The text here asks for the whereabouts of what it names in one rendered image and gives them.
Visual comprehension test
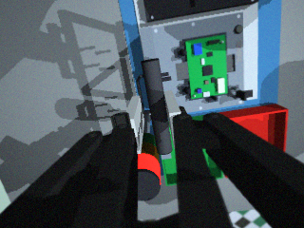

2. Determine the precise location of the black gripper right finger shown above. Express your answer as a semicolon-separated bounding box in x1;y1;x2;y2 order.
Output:
164;90;304;228

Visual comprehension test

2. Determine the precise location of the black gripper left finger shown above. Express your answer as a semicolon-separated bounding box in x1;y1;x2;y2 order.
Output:
0;95;144;228

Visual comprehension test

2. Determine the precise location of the red bin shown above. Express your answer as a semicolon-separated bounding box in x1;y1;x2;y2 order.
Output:
219;104;289;152

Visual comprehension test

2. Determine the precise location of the green circuit board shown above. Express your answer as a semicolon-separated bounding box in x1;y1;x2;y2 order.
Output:
185;34;228;99

